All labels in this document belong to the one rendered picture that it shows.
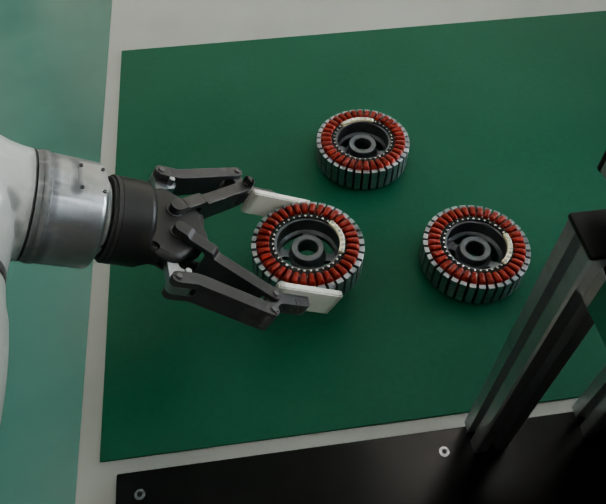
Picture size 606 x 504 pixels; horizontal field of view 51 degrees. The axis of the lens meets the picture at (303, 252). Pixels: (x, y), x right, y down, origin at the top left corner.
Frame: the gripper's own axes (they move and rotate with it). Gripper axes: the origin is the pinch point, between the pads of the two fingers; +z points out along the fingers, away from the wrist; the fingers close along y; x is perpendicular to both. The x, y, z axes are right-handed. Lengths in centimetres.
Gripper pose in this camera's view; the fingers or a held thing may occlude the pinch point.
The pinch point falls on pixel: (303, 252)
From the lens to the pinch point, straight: 63.7
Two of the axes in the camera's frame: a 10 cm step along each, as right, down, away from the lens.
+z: 8.4, 1.4, 5.3
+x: -4.9, 6.2, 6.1
